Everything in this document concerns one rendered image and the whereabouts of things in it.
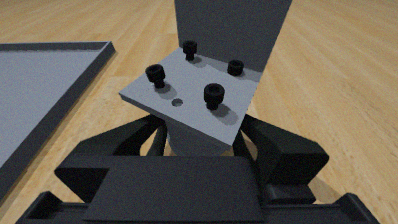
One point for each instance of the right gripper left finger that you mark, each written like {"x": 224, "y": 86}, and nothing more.
{"x": 126, "y": 140}

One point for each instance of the dark grey cylinder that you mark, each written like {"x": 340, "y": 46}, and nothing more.
{"x": 184, "y": 143}

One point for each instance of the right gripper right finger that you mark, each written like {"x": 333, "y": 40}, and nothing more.
{"x": 284, "y": 158}

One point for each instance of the black socket-head screw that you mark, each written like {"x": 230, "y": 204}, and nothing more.
{"x": 235, "y": 67}
{"x": 213, "y": 95}
{"x": 189, "y": 48}
{"x": 156, "y": 75}

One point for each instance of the grey rectangular tray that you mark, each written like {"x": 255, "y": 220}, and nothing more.
{"x": 32, "y": 76}

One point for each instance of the grey metal bracket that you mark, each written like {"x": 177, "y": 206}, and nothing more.
{"x": 224, "y": 30}

